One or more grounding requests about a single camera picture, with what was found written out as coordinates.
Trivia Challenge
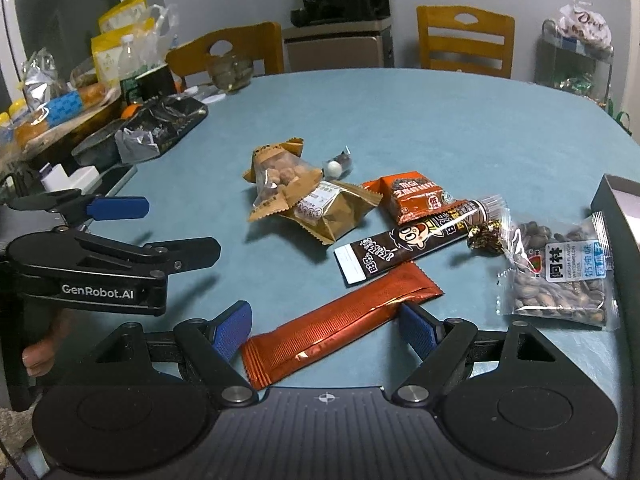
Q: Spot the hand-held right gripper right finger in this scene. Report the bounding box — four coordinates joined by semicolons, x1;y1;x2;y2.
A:
392;301;576;404

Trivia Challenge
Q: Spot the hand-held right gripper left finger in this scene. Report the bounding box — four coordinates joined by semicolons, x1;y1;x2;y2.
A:
75;300;259;406

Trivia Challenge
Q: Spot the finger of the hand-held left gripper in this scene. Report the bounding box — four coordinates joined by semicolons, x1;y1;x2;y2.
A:
6;230;222;281
9;189;150;226

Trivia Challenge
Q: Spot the long orange foil snack packet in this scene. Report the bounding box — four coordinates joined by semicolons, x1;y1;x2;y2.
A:
241;262;445;392

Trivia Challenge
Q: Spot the long dark brown snack packet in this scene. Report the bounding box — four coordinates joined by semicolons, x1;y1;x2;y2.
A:
334;197;507;287

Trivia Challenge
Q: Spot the gold candy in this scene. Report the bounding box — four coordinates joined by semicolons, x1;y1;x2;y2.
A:
467;219;504;257

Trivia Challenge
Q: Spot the orange seed packet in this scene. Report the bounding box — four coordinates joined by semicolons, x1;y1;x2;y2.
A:
361;172;470;227

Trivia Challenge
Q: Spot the tan snack packet white label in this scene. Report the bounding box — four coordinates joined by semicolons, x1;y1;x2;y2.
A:
277;180;382;247

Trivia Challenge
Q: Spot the clear bag of nuts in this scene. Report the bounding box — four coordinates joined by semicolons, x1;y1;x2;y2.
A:
496;212;621;332

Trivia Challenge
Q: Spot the tan packet of snack balls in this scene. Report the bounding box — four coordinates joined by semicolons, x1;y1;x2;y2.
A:
243;137;325;222

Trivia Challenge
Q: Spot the small clear candy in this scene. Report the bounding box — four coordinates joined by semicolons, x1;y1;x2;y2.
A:
322;147;354;179

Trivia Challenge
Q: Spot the dark grey box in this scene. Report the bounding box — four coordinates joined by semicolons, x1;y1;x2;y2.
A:
590;173;640;252

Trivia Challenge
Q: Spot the person's left hand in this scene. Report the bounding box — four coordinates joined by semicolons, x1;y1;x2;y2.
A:
22;309;72;379

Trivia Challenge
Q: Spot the white charger block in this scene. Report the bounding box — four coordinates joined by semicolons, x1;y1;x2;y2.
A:
39;162;99;192

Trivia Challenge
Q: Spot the black snack bag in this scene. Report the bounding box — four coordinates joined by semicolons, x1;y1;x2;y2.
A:
115;95;209;164

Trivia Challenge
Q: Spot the bread in blue label packet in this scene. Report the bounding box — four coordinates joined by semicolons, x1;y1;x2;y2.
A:
14;82;109;147

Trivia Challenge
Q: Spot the black cup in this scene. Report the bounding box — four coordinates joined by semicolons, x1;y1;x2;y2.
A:
133;62;177;101

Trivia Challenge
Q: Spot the plastic water bottle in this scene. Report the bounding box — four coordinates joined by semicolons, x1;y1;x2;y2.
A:
117;34;144;105

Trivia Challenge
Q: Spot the silver foil bag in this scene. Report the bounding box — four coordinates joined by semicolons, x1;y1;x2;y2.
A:
21;49;67;112

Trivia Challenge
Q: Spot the glass bowl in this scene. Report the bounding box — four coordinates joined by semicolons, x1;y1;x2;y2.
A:
205;52;254;96

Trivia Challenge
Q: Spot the yellow snack bag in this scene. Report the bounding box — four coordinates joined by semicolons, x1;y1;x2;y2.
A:
90;0;157;87

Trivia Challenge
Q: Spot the clear plastic bag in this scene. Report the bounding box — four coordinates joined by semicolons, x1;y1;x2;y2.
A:
134;3;180;63

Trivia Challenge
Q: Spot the wooden chair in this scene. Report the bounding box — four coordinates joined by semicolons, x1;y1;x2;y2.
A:
165;21;285;92
416;5;516;81

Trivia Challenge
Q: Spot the black tea bar machine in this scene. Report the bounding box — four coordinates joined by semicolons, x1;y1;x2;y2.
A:
282;0;394;74

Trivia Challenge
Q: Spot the glass fish tank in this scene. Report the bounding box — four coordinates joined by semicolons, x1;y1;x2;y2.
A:
536;19;617;112

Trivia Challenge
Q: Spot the white plastic bag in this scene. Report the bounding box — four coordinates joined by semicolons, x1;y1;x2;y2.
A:
558;0;614;59

